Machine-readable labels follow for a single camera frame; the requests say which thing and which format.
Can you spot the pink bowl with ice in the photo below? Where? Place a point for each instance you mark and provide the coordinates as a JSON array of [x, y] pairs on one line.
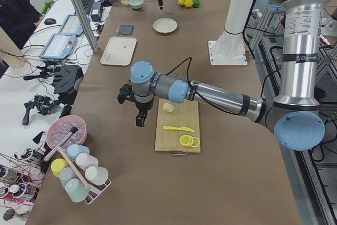
[[62, 127]]

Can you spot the yellow plastic cup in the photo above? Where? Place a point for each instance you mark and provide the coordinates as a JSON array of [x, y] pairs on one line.
[[57, 166]]

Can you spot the lemon slices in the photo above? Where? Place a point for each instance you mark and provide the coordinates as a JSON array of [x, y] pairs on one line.
[[189, 141]]

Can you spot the white cup rack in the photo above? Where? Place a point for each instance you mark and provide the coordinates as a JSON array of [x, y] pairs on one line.
[[96, 190]]

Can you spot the mint green bowl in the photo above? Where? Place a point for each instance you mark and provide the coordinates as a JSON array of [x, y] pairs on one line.
[[136, 4]]

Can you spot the blue teach pendant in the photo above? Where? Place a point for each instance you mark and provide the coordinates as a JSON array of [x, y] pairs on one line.
[[58, 46], [71, 25]]

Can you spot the white plastic cup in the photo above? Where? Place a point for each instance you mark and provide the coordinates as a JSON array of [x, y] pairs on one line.
[[97, 175]]

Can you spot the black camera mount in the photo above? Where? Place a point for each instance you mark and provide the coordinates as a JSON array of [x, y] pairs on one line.
[[66, 83]]

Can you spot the black computer mouse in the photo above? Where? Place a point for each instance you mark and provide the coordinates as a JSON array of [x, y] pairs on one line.
[[50, 21]]

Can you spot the green lime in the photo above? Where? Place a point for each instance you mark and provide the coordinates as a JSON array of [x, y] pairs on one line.
[[196, 3]]

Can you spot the wooden muddler stick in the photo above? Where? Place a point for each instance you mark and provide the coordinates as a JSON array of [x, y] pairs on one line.
[[74, 168]]

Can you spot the aluminium frame post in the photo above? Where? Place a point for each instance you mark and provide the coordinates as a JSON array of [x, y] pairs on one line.
[[80, 12]]

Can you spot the blue plastic cup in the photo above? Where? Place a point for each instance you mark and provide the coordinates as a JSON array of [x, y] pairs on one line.
[[75, 149]]

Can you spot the grey folded cloth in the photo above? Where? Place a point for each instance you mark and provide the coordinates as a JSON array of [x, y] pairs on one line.
[[125, 29]]

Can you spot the mint plastic cup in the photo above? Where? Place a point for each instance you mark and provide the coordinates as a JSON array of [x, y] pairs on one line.
[[76, 190]]

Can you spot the yellow plastic knife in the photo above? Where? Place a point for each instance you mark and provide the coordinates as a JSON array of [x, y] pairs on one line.
[[178, 128]]

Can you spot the whole yellow lemon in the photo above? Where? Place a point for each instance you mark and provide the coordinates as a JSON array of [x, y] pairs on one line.
[[188, 3]]

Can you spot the pink plastic cup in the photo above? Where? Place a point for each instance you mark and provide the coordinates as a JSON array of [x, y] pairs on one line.
[[84, 161]]

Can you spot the wooden cutting board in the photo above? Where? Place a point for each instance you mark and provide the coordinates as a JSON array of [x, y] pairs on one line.
[[185, 114]]

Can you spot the grey plastic cup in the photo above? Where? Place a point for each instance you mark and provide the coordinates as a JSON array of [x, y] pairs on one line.
[[65, 175]]

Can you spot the white pedestal column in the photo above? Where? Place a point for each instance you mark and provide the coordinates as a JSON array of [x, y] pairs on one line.
[[229, 48]]

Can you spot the cream rectangular tray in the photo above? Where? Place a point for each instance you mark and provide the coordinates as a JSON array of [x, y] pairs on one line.
[[119, 51]]

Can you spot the person in black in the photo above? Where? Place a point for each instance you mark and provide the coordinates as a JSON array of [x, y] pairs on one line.
[[19, 20]]

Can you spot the cream round plate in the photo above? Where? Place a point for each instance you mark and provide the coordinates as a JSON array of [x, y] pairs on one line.
[[165, 25]]

